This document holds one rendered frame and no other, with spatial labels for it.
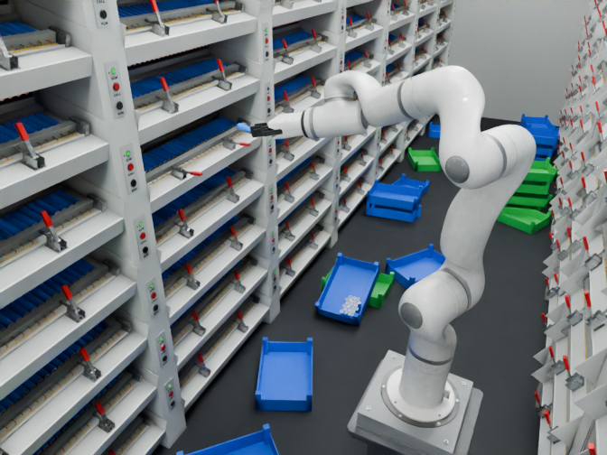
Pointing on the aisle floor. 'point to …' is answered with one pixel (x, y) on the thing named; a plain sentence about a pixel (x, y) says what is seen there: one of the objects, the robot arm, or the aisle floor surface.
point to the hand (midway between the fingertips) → (259, 129)
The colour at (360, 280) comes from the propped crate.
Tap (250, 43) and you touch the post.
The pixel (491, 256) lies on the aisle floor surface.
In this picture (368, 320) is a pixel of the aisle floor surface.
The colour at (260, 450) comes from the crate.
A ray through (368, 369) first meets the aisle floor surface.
